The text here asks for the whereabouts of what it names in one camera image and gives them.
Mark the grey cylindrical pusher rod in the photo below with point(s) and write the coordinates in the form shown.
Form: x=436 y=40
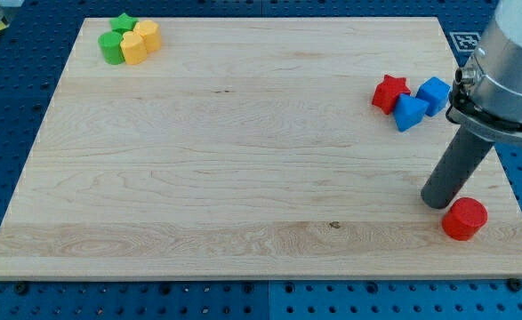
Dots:
x=462 y=157

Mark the red star block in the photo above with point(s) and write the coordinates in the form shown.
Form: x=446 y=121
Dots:
x=385 y=96

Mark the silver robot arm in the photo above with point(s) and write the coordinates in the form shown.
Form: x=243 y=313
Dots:
x=485 y=104

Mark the green star block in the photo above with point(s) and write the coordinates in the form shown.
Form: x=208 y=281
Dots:
x=122 y=23

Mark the red cylinder block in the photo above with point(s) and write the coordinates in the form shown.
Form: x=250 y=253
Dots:
x=464 y=219

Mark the blue cube block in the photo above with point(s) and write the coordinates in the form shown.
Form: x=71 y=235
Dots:
x=435 y=92

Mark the blue triangle block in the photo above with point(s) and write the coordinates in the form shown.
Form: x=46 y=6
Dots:
x=409 y=111

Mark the white fiducial marker tag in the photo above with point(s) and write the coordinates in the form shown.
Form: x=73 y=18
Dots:
x=465 y=41

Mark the wooden board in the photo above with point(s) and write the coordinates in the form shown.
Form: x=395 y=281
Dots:
x=248 y=149

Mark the yellow rear block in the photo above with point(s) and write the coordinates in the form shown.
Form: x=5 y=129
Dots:
x=150 y=32

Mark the yellow block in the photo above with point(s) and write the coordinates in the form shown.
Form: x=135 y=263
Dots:
x=133 y=48
x=150 y=32

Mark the yellow front block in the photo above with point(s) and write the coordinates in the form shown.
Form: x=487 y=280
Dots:
x=133 y=48

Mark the green cylinder block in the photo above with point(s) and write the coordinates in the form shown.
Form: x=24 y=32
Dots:
x=109 y=43

